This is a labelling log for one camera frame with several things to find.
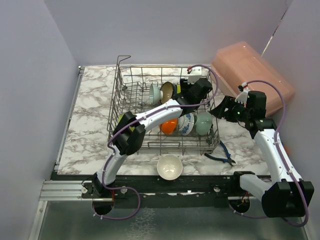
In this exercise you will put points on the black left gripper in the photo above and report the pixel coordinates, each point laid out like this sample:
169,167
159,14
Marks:
184,85

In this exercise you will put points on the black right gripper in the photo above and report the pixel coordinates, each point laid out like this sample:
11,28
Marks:
219,111

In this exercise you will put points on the mint green ceramic bowl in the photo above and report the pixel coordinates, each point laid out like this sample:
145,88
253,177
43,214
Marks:
203,123

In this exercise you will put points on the brown beige bowl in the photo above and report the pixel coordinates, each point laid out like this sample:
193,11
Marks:
168,89

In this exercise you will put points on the white blue floral bowl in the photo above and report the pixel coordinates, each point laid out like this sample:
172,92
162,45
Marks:
185,124

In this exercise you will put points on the teal ringed dark rim bowl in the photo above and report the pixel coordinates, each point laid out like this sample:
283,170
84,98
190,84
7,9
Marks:
155,94

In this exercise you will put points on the orange bowl white inside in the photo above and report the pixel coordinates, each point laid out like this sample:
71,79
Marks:
168,126

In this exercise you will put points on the grey wire dish rack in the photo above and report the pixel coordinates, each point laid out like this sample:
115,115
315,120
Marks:
124,142

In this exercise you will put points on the lime green square bowl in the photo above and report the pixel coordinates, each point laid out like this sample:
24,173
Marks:
121,118

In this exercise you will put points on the cream white plain bowl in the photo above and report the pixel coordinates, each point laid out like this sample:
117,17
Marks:
169,167

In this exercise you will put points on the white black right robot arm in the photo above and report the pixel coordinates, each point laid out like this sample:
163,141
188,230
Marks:
287,195

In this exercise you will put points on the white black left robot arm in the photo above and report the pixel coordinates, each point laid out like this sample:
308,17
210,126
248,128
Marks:
107,175

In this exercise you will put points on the yellow green round bowl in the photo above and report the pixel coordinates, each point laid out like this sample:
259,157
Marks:
177,89

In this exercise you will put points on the pink translucent plastic storage box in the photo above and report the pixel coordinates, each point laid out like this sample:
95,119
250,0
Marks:
239,63

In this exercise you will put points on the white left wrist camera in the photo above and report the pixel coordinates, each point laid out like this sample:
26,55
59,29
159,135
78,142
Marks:
194,74

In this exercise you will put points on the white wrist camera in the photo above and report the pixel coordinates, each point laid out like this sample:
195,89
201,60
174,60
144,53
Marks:
243,95
194,74

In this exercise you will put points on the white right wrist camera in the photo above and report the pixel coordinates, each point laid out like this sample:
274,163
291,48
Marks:
243,95

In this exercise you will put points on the orange black tool handle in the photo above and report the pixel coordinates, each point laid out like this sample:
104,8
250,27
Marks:
286,149

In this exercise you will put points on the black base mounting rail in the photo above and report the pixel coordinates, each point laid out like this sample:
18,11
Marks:
152,191

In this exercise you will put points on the aluminium extrusion frame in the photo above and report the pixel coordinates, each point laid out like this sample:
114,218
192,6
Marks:
61,190

